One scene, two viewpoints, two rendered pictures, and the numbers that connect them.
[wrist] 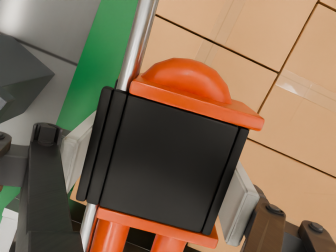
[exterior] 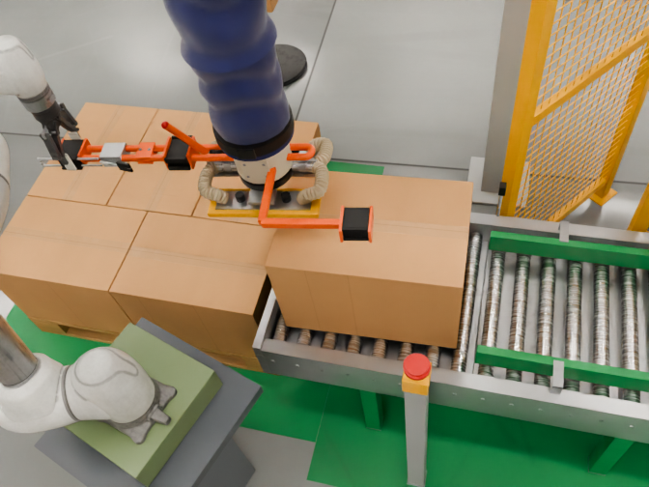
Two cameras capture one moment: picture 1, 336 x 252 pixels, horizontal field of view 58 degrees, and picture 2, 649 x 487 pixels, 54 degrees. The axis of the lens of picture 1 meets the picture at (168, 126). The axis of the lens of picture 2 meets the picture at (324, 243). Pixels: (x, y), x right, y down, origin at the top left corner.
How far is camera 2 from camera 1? 2.04 m
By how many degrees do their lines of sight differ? 39
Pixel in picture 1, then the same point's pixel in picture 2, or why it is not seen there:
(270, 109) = (171, 209)
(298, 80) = (152, 200)
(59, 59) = not seen: hidden behind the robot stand
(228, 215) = (73, 135)
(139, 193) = (74, 150)
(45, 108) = (246, 444)
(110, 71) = not seen: hidden behind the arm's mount
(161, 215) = (78, 146)
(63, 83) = not seen: hidden behind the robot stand
